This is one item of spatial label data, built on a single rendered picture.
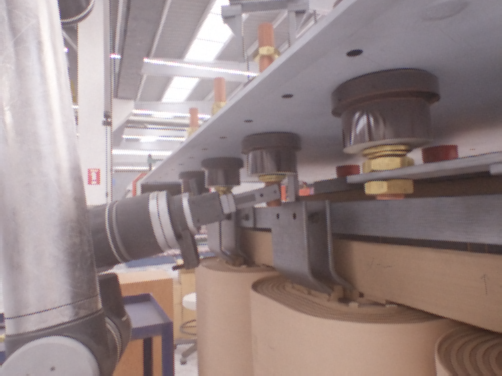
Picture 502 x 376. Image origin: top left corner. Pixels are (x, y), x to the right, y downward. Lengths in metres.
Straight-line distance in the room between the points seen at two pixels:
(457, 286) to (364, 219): 0.14
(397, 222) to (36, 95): 0.48
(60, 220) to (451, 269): 0.48
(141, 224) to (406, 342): 0.41
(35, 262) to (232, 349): 0.60
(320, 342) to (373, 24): 0.41
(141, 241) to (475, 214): 0.45
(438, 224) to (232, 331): 0.62
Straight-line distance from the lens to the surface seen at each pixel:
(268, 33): 0.69
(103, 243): 0.60
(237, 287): 0.89
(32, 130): 0.49
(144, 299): 1.55
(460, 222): 0.44
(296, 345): 0.57
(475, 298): 0.50
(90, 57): 11.76
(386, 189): 0.37
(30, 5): 0.58
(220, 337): 0.96
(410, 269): 0.55
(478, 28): 0.33
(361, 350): 0.52
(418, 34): 0.32
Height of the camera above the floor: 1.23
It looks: 5 degrees up
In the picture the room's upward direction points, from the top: 2 degrees counter-clockwise
